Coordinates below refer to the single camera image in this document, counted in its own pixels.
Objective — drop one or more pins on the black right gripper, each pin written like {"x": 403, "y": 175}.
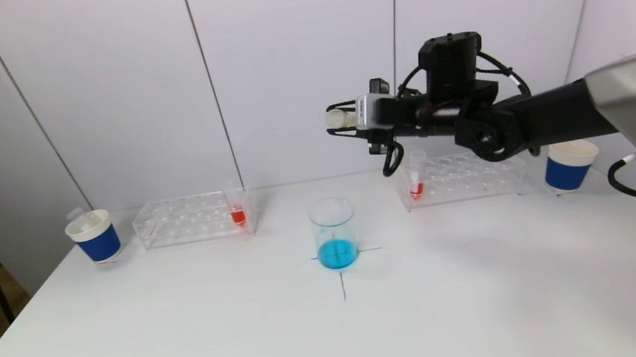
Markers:
{"x": 367, "y": 112}

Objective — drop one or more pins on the test tube with yellow pigment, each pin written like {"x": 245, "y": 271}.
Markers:
{"x": 340, "y": 119}

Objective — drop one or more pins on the test tube with blue pigment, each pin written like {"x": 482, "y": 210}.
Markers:
{"x": 76, "y": 215}

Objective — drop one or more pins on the silver and black right arm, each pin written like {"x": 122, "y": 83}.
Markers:
{"x": 600, "y": 108}

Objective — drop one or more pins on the white-labelled test tube red pigment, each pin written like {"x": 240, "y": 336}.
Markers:
{"x": 416, "y": 185}

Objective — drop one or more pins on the clear glass beaker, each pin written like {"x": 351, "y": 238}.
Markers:
{"x": 336, "y": 246}

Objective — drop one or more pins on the clear acrylic test tube rack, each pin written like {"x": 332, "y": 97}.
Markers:
{"x": 459, "y": 181}
{"x": 184, "y": 222}

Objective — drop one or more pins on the unlabelled test tube red pigment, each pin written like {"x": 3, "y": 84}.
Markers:
{"x": 237, "y": 213}

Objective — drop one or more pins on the blue and white paper cup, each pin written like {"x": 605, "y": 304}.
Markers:
{"x": 98, "y": 242}
{"x": 569, "y": 170}

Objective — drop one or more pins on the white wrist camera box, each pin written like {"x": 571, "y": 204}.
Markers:
{"x": 370, "y": 111}

